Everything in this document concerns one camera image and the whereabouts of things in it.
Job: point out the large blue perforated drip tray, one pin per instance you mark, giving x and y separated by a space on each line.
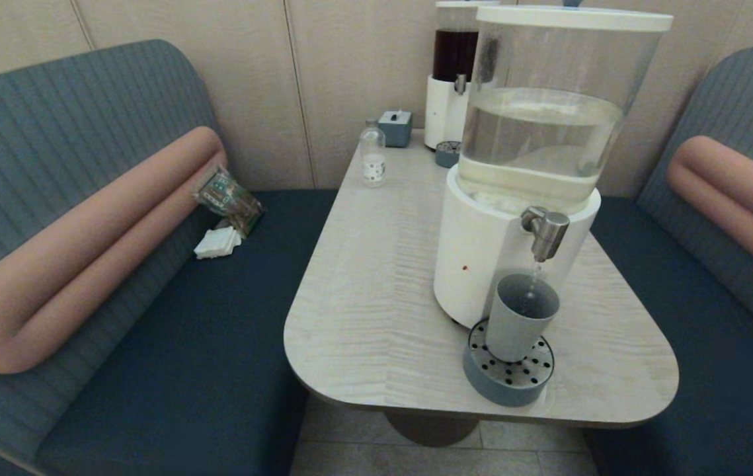
502 387

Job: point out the clear water dispenser white base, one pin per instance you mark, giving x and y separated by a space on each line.
502 244

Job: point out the small blue drip tray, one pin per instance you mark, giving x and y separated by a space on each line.
446 154

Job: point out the clear plastic snack packet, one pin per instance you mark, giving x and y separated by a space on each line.
227 199

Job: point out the pink bolster cushion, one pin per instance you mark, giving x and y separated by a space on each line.
733 192
85 231

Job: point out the grey-blue plastic cup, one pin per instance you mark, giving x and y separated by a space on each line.
518 324

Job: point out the blue tissue box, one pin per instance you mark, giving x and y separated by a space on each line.
395 129

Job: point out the dark beverage dispenser white base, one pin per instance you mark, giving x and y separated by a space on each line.
445 106

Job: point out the clear glass bottle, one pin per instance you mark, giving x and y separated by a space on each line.
372 158

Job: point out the silver water dispenser tap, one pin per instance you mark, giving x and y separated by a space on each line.
548 231

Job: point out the white napkin stack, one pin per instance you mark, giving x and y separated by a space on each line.
216 243

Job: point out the teal booth sofa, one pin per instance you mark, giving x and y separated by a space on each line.
118 344
700 317

